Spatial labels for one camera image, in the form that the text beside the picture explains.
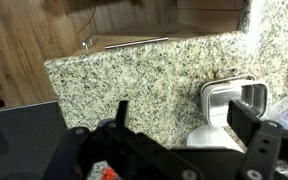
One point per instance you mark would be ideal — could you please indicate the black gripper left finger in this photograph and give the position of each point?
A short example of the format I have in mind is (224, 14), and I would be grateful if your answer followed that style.
(122, 114)

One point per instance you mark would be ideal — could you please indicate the white paper towel roll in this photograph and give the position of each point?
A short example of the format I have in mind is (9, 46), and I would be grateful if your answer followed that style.
(208, 136)

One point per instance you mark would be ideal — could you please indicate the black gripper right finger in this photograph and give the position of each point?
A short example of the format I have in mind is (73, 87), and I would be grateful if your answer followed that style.
(244, 122)

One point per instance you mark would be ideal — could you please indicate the silver drawer handle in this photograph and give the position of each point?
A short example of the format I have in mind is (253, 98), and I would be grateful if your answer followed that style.
(139, 42)

